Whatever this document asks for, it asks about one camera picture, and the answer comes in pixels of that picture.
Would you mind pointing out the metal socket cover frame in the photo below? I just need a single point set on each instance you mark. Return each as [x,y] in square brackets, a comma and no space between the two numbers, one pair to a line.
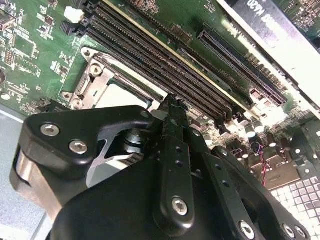
[100,77]

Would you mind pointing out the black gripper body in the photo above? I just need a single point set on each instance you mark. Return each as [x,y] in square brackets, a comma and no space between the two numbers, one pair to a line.
[112,212]

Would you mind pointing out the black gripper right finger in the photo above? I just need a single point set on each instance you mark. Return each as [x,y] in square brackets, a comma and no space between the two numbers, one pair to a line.
[225,180]

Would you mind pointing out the silver green CPU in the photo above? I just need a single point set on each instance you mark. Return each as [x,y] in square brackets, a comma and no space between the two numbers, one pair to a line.
[120,97]

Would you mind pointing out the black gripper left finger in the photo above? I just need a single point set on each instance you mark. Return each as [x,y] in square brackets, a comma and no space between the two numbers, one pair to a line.
[75,125]

